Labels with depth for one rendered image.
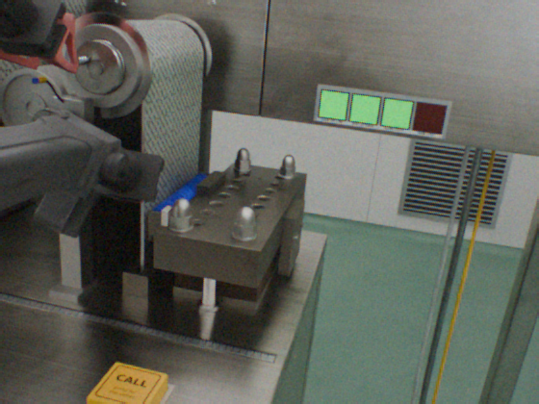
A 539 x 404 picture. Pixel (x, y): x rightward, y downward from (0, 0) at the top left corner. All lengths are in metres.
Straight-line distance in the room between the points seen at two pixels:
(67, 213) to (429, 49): 0.68
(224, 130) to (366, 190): 1.03
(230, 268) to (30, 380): 0.29
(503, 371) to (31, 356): 1.10
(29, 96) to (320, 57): 0.51
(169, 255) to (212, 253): 0.07
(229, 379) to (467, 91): 0.65
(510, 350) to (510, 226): 2.27
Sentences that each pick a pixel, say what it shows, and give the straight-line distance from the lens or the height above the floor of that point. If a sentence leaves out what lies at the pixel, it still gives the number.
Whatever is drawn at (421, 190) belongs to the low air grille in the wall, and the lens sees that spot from 3.49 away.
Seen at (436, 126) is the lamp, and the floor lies 1.17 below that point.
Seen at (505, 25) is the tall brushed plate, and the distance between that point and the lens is 1.03.
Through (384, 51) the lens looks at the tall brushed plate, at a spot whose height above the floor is 1.29.
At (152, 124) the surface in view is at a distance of 0.81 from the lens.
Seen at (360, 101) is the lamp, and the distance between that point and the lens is 1.02.
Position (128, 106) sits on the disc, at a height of 1.20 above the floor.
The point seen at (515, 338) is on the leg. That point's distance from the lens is 1.41.
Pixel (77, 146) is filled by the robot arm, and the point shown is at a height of 1.21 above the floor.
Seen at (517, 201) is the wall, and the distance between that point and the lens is 3.60.
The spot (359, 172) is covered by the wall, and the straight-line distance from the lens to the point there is 3.48.
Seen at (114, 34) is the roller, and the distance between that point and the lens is 0.78.
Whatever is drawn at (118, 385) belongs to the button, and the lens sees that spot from 0.66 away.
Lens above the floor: 1.35
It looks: 20 degrees down
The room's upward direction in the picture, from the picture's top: 6 degrees clockwise
